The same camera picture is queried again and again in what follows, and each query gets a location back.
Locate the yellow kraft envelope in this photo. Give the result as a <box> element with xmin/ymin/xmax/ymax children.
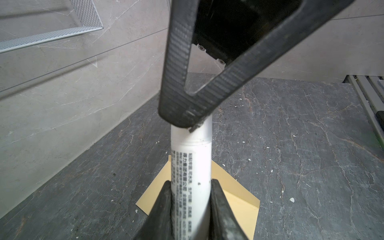
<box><xmin>136</xmin><ymin>156</ymin><xmax>260</xmax><ymax>240</ymax></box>

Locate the white glue stick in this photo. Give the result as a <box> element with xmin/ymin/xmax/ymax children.
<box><xmin>171</xmin><ymin>117</ymin><xmax>213</xmax><ymax>240</ymax></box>

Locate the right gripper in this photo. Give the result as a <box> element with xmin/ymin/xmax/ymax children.
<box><xmin>158</xmin><ymin>0</ymin><xmax>351</xmax><ymax>131</ymax></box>

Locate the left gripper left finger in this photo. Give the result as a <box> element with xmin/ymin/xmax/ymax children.
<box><xmin>133</xmin><ymin>181</ymin><xmax>174</xmax><ymax>240</ymax></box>

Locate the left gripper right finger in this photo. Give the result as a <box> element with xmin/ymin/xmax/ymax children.
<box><xmin>209</xmin><ymin>179</ymin><xmax>248</xmax><ymax>240</ymax></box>

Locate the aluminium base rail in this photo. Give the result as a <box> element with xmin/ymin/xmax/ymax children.
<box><xmin>344</xmin><ymin>75</ymin><xmax>384</xmax><ymax>148</ymax></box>

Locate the white wire mesh basket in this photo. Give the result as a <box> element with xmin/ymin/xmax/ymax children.
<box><xmin>1</xmin><ymin>1</ymin><xmax>104</xmax><ymax>53</ymax></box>

